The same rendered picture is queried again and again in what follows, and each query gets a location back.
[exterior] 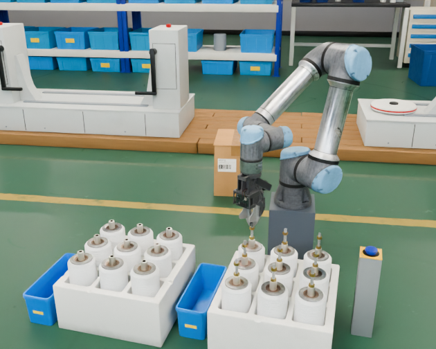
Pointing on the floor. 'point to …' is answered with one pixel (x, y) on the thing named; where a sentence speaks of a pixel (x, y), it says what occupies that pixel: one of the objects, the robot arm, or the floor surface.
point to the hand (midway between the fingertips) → (252, 221)
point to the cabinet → (424, 28)
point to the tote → (430, 64)
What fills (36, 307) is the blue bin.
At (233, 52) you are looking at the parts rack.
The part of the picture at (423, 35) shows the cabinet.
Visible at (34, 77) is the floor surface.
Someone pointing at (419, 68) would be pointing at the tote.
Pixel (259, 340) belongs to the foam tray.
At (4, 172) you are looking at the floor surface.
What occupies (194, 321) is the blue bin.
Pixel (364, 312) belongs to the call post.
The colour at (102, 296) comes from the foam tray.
